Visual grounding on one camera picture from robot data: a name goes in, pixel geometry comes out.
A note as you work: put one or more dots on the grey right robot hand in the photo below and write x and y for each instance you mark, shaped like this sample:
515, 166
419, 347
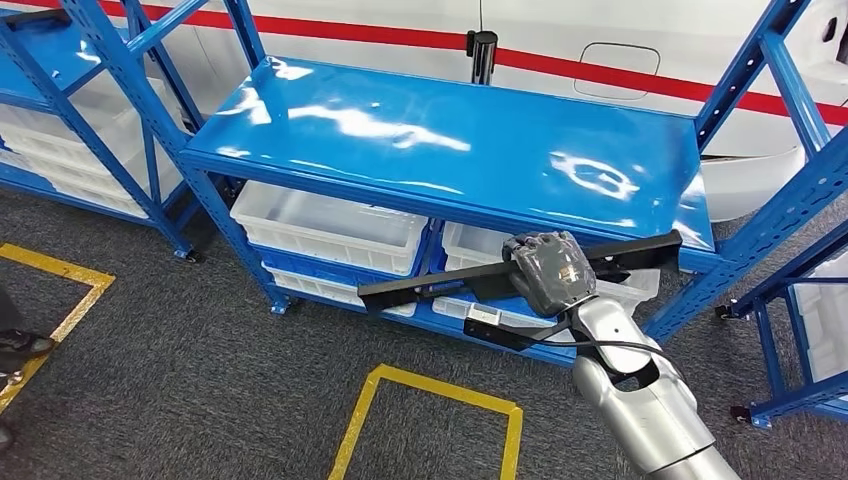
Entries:
550, 272

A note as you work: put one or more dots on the long black plastic part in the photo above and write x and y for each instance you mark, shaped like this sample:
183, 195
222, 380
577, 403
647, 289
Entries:
411, 288

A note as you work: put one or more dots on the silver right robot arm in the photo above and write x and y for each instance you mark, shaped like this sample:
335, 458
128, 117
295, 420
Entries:
649, 417

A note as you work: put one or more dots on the blue metal shelf rack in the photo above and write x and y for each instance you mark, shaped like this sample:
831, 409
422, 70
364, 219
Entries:
795, 401
397, 106
40, 53

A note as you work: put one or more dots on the white car with red stripe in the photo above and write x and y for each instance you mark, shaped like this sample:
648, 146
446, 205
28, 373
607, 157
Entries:
596, 20

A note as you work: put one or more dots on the stacked white plastic crates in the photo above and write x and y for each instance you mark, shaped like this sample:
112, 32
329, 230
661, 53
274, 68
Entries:
99, 146

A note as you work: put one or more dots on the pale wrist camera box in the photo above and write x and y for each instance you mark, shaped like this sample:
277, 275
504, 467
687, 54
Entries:
482, 312

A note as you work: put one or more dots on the black stanchion post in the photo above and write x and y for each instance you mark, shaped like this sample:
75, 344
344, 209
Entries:
482, 56

